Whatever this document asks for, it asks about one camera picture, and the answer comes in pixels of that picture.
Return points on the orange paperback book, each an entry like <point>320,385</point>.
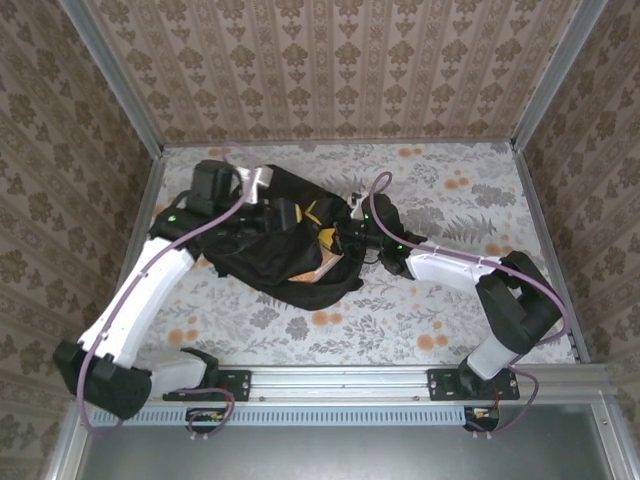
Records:
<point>320,272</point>

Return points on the black backpack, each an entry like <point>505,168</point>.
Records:
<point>280,255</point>

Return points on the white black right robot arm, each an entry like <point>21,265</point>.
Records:
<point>450,265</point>

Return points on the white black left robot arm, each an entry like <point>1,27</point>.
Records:
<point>135,295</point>

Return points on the thin aluminium edge strip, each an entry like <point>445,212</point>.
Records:
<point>450,141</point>

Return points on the grey metal sheet panel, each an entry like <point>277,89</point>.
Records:
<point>325,455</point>

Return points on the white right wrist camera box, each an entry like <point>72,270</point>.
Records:
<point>356,205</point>

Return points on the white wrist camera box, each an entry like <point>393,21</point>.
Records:
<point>255,177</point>
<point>356,205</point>

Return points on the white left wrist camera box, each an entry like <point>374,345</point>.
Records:
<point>255,177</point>

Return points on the aluminium side rail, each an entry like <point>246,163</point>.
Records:
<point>150,185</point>
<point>534,200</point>

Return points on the wide aluminium base rail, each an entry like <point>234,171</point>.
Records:
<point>340,382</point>

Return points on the aluminium corner post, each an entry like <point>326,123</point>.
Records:
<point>115,80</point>
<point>555,75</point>

